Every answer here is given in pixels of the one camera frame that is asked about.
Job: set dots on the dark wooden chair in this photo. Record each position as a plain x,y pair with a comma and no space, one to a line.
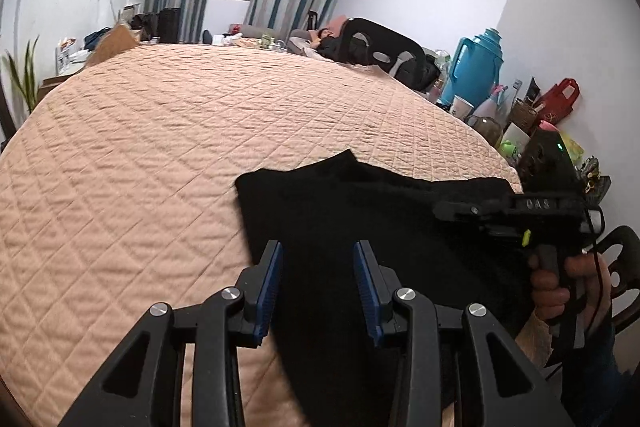
4,117
390,37
622,239

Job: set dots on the red bag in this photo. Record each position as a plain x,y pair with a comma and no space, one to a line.
560,102

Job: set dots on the small green toy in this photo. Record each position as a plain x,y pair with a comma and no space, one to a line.
509,149

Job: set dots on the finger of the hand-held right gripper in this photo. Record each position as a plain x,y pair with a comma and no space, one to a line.
465,209

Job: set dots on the pink bottle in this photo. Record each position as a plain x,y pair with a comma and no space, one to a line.
489,107

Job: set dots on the dark bag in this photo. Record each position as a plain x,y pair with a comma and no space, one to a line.
97,39

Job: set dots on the person's right forearm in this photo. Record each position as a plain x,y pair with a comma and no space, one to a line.
535,337

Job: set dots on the peach quilted blanket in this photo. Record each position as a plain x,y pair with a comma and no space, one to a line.
150,157

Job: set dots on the black pants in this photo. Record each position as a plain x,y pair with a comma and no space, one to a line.
340,217

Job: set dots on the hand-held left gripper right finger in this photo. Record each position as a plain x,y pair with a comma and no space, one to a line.
365,287

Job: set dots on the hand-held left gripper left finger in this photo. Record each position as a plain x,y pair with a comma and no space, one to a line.
267,287

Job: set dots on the green potted plant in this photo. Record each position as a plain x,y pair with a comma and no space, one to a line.
25,77

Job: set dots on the blue thermos jug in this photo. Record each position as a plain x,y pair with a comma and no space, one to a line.
475,62

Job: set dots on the pink pillow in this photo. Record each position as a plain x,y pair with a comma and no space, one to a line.
336,23

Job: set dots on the white side cabinet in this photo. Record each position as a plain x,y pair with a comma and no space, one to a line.
70,62

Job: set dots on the white paper cup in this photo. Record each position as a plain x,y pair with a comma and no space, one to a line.
460,107

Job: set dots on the wicker basket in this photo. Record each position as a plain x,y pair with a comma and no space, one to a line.
522,114

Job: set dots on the person's right hand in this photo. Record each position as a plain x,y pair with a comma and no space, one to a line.
547,297

